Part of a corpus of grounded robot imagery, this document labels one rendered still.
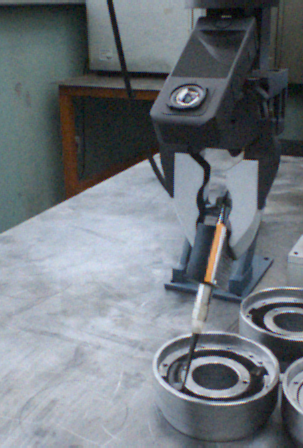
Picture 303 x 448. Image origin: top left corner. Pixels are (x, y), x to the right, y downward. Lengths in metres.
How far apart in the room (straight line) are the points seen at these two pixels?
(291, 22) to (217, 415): 3.98
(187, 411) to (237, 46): 0.27
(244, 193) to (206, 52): 0.12
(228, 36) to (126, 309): 0.35
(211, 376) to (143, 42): 2.40
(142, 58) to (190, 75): 2.44
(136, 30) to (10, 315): 2.28
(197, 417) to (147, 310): 0.22
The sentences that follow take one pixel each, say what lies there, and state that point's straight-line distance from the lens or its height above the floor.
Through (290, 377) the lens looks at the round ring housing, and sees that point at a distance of 0.51.
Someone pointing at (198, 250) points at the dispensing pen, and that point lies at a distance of 0.48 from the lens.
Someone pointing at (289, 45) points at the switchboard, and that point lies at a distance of 4.36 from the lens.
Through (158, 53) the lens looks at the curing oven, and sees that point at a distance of 2.80.
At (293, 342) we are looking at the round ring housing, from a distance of 0.55.
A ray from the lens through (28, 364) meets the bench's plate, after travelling 0.59.
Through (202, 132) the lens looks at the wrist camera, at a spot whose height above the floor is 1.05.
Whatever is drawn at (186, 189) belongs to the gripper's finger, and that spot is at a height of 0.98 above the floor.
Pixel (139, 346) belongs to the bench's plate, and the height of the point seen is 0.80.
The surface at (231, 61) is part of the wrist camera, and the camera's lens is 0.41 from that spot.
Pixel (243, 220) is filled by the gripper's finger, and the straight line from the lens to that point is 0.48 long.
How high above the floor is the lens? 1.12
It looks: 21 degrees down
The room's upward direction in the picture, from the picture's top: 1 degrees counter-clockwise
